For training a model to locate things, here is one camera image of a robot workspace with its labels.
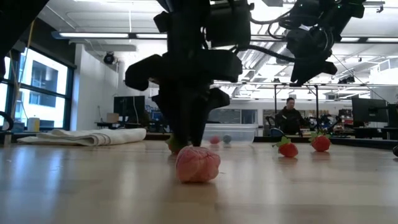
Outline black hanging camera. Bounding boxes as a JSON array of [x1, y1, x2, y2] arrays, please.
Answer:
[[338, 75, 356, 85]]

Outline black framed window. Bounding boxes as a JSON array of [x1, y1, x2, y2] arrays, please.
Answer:
[[0, 46, 75, 131]]

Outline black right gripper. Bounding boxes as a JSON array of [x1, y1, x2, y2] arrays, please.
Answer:
[[289, 57, 338, 88]]

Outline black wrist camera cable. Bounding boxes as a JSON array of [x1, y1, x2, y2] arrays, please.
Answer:
[[233, 43, 296, 63]]

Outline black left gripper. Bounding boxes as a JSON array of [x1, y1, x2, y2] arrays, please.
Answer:
[[124, 49, 244, 147]]

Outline black looped cable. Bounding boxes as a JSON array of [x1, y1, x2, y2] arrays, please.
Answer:
[[0, 111, 14, 131]]

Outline blue office chair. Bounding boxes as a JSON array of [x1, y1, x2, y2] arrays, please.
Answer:
[[266, 116, 285, 138]]

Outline small blue box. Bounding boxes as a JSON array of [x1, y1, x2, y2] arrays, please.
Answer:
[[11, 121, 25, 134]]

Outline black table edge rail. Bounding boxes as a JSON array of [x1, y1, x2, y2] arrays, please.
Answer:
[[144, 133, 398, 150]]

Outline folded white towel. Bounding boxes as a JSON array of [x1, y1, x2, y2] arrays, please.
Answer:
[[17, 128, 147, 147]]

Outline long ceiling light strip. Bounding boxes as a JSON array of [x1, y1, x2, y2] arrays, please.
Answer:
[[51, 30, 398, 44]]

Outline pink knobbly toy fruit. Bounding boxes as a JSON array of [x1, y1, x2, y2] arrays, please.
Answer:
[[175, 146, 222, 184]]

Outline thin yellow cable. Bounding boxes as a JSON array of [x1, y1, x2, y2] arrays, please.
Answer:
[[8, 20, 35, 125]]

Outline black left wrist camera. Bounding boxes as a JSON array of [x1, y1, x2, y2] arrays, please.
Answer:
[[205, 2, 252, 48]]

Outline background black robot equipment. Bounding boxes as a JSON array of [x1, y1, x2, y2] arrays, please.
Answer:
[[146, 110, 170, 133]]

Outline person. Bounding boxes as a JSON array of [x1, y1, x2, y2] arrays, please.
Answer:
[[275, 96, 307, 135]]

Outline clear plastic tupperware container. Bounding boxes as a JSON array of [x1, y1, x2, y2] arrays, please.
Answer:
[[201, 123, 259, 147]]

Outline wide black computer monitor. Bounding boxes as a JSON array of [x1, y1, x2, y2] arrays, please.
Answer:
[[351, 98, 389, 124]]

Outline white cylindrical tub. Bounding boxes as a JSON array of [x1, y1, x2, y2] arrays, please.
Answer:
[[27, 116, 40, 132]]

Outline black monitor at room edge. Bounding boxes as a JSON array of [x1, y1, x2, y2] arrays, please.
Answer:
[[387, 104, 398, 128]]

